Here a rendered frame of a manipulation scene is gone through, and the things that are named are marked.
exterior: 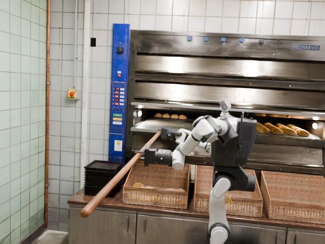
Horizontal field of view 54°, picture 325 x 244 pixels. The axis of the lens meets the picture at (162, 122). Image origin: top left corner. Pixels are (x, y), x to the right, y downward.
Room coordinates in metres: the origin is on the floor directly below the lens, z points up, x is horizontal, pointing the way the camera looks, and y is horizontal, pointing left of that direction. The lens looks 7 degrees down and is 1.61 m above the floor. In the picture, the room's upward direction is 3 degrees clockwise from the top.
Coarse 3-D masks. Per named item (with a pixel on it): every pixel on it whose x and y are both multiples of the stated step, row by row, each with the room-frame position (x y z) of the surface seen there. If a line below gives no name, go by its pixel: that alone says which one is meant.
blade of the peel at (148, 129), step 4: (132, 128) 2.80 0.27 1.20; (136, 128) 2.79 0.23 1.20; (140, 128) 2.79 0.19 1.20; (144, 128) 2.95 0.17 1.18; (148, 128) 2.97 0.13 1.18; (152, 128) 2.98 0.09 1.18; (156, 128) 2.99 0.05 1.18; (160, 128) 3.01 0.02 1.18; (172, 128) 3.05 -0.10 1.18; (176, 128) 3.06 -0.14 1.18; (180, 128) 3.08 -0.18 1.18; (184, 128) 3.09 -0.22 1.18; (156, 132) 2.77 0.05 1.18
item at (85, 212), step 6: (156, 138) 2.40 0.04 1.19; (150, 144) 2.14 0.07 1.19; (138, 156) 1.76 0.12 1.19; (132, 162) 1.61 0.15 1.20; (126, 168) 1.49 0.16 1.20; (120, 174) 1.39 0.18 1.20; (114, 180) 1.30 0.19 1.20; (108, 186) 1.22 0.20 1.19; (114, 186) 1.28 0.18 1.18; (102, 192) 1.15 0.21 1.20; (108, 192) 1.19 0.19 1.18; (96, 198) 1.08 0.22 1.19; (102, 198) 1.12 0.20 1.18; (90, 204) 1.03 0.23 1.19; (96, 204) 1.06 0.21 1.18; (84, 210) 0.98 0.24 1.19; (90, 210) 1.00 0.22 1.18; (84, 216) 0.98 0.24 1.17
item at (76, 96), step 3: (69, 90) 3.10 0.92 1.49; (72, 90) 3.09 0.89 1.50; (75, 90) 3.09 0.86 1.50; (78, 90) 3.12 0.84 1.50; (69, 93) 3.10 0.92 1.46; (75, 93) 3.09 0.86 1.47; (78, 93) 3.12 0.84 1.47; (69, 96) 3.10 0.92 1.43; (72, 96) 3.09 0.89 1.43; (75, 96) 3.09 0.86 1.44; (78, 96) 3.12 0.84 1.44
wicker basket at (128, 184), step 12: (132, 168) 2.90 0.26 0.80; (144, 168) 3.02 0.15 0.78; (156, 168) 3.01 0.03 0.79; (168, 168) 3.00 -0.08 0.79; (132, 180) 2.94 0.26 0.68; (144, 180) 2.99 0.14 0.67; (156, 180) 2.98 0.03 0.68; (168, 180) 2.98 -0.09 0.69; (180, 180) 2.97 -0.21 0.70; (132, 192) 2.59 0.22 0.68; (144, 192) 2.58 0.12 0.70; (156, 192) 2.57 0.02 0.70; (168, 192) 2.55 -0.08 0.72; (180, 192) 2.55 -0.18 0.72; (144, 204) 2.58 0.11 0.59; (156, 204) 2.57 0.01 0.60; (168, 204) 2.56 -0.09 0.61; (180, 204) 2.54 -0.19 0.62
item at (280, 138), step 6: (258, 138) 2.94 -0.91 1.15; (264, 138) 2.94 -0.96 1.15; (270, 138) 2.93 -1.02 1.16; (276, 138) 2.92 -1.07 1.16; (282, 138) 2.92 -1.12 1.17; (288, 138) 2.91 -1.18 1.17; (294, 138) 2.90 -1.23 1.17; (300, 138) 2.90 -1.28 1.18; (306, 138) 2.90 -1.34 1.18; (312, 138) 2.93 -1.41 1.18; (324, 144) 2.87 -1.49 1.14
